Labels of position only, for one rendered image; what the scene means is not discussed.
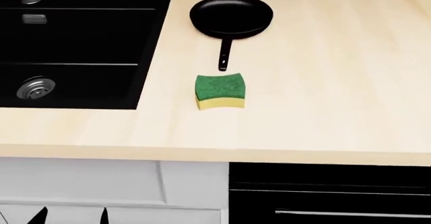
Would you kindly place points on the black built-in oven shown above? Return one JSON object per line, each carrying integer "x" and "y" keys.
{"x": 330, "y": 176}

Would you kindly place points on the green and yellow sponge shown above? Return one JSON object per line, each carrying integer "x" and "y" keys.
{"x": 220, "y": 89}

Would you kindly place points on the metal sink overflow plate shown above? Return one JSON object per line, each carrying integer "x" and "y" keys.
{"x": 34, "y": 19}

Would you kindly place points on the metal sink drain strainer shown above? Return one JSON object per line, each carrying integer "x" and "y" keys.
{"x": 35, "y": 87}

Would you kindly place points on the black frying pan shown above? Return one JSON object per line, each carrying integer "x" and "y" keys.
{"x": 230, "y": 14}

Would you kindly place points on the black kitchen sink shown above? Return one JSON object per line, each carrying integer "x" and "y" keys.
{"x": 84, "y": 47}

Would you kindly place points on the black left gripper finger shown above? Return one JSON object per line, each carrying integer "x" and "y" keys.
{"x": 38, "y": 217}
{"x": 104, "y": 217}

